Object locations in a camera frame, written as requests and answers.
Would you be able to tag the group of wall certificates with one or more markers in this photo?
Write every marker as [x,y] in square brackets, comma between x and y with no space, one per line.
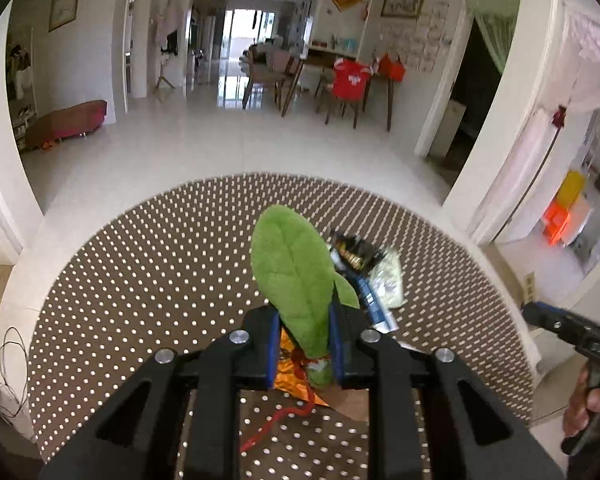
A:
[425,35]

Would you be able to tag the orange foil wrapper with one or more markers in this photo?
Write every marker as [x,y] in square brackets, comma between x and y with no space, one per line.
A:
[292,379]

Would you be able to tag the wooden chair with shirt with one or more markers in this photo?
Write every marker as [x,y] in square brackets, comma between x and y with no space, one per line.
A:
[347,110]

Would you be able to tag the wooden dining chair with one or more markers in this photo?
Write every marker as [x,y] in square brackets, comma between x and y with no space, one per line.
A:
[265,76]

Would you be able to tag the gold framed painting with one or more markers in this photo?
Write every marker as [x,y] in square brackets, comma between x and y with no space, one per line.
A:
[404,0]

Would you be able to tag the white cabinet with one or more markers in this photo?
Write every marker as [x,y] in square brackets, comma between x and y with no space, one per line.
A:
[450,127]

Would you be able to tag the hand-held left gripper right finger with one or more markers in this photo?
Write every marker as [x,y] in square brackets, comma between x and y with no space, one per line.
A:
[336,345]

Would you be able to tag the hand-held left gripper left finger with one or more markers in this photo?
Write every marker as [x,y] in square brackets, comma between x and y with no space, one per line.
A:
[271,355]

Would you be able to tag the white wall socket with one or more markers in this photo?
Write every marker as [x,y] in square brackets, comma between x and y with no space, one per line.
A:
[530,289]

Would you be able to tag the black and gold wrapper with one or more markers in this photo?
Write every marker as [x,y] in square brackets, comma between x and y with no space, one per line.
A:
[352,252]

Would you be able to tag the orange plastic bag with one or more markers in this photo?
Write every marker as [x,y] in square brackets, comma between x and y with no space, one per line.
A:
[557,222]

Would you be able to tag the wooden dining table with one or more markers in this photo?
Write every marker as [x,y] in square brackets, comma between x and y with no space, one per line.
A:
[320,60]

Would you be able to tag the dark blue tube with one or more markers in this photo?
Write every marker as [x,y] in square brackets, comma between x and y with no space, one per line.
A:
[372,300]

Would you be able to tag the white lace curtain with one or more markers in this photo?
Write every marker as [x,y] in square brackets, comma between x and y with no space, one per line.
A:
[590,60]

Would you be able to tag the person's right hand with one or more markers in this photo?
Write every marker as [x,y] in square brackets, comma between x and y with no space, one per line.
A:
[577,412]

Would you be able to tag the yellow container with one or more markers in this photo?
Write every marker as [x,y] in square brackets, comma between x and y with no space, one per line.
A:
[571,189]

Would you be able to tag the green door curtain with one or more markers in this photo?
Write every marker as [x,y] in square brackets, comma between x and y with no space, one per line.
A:
[496,35]

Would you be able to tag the red gift bag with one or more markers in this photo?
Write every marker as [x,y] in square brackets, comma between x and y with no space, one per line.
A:
[392,67]

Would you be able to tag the red shirt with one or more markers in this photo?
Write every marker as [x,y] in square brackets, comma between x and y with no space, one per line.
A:
[351,77]

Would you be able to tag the wooden tripod stand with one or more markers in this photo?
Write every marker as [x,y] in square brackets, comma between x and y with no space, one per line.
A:
[165,72]

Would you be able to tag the brown polka dot tablecloth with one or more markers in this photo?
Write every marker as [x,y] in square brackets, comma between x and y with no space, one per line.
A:
[155,285]

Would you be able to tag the teal box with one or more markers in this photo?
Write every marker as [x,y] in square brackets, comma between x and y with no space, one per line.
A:
[349,44]

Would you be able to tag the red upholstered bench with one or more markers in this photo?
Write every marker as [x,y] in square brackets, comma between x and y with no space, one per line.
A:
[67,121]

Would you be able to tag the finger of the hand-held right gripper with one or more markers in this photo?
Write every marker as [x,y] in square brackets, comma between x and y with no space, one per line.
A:
[552,319]

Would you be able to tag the green plush leaf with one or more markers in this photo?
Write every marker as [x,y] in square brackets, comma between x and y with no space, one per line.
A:
[290,270]

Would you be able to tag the light green packet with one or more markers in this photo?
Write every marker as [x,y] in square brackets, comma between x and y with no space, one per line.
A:
[391,280]

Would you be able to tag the pale framed picture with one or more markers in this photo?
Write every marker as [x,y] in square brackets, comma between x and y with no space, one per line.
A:
[64,7]

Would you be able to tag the dark red hanging ornament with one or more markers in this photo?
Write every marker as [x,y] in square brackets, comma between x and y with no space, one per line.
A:
[560,116]

